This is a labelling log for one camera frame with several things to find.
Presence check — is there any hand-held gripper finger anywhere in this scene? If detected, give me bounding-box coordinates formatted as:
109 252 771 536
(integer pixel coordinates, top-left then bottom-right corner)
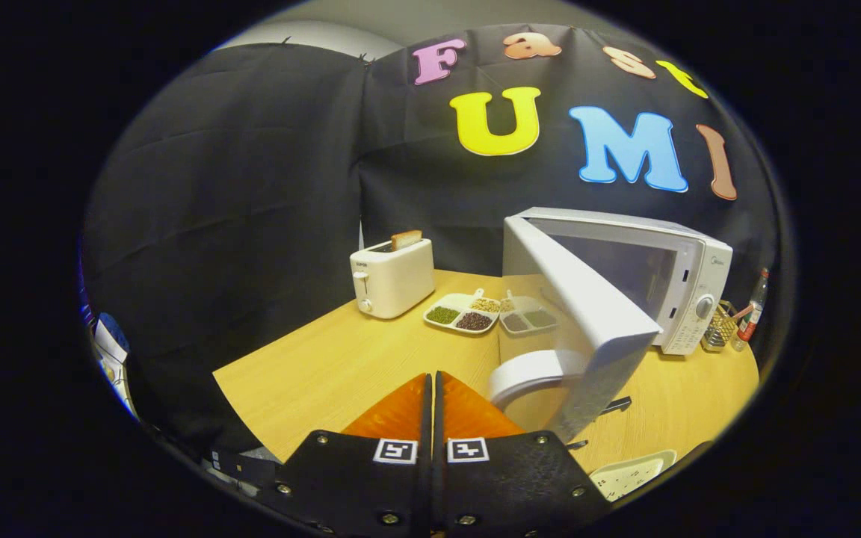
434 371 614 538
255 372 433 538

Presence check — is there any clear bottle with red label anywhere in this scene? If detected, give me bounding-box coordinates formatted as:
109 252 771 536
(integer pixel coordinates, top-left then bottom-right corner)
732 268 770 352

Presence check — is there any white microwave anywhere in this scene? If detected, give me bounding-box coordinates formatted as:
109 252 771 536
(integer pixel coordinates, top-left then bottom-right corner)
487 207 734 449

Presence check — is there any wire mesh basket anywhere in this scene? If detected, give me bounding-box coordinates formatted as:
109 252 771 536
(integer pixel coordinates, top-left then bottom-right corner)
701 300 738 353

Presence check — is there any white plate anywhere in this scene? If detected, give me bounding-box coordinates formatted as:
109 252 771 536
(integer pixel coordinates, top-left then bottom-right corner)
589 449 678 503

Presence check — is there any black backdrop cloth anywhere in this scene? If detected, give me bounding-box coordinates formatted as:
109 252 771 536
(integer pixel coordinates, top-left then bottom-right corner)
83 22 783 457

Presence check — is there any white divided dish of beans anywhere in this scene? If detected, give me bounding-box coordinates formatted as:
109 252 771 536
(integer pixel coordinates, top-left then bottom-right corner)
423 288 502 335

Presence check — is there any white toaster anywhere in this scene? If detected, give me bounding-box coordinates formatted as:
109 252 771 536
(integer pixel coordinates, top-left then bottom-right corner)
349 238 436 320

